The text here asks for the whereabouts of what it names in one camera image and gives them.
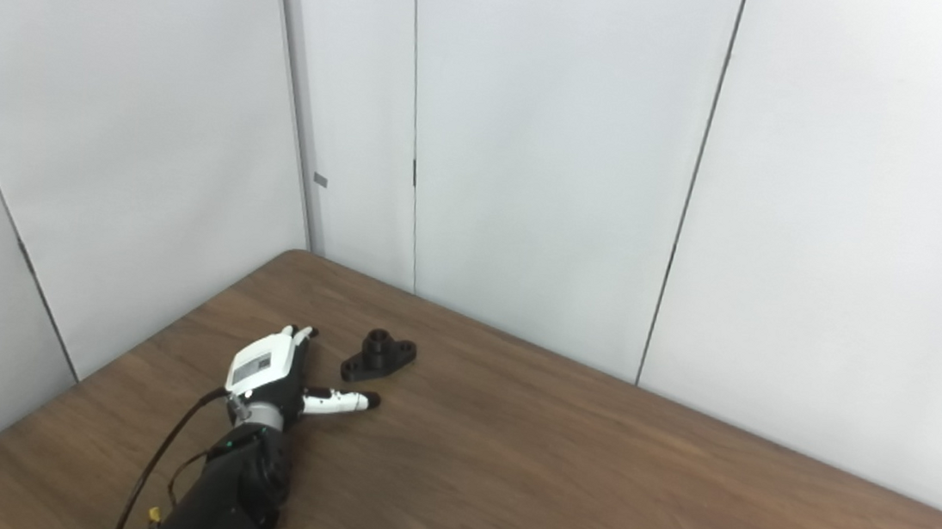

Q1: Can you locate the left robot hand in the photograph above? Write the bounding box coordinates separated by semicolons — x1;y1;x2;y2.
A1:
220;318;388;444

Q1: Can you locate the black holder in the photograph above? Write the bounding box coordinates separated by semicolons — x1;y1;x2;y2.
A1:
339;326;419;390

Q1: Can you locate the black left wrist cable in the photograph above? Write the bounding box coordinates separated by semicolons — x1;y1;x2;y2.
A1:
110;379;231;529

